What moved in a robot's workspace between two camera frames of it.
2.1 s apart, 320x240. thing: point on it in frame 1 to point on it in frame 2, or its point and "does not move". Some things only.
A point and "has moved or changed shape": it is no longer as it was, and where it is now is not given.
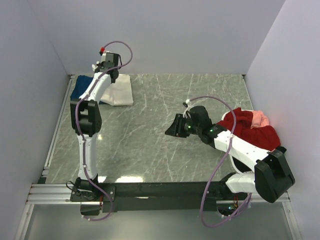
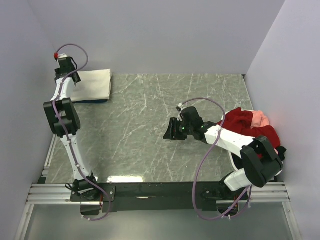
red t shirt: [265, 137] does not move
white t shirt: [118, 93] has moved or changed shape
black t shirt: [281, 149] does not move
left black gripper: [101, 64] to [58, 71]
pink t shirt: [259, 119] does not move
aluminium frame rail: [41, 193] does not move
